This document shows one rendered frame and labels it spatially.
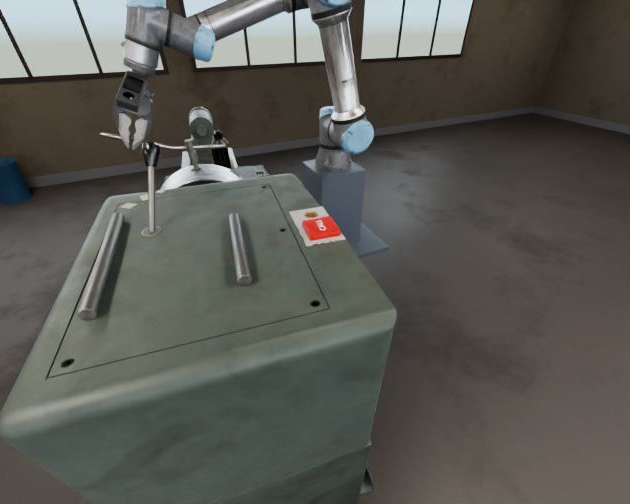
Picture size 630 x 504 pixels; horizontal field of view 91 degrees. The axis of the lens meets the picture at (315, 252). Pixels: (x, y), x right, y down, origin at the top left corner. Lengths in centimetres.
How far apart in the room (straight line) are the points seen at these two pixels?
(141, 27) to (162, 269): 59
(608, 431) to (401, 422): 98
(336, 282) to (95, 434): 35
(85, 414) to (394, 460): 143
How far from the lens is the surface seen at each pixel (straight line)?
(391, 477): 168
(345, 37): 107
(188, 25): 97
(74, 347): 50
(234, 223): 60
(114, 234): 67
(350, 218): 138
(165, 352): 44
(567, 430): 210
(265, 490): 78
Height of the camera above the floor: 158
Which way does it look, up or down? 37 degrees down
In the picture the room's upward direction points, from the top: straight up
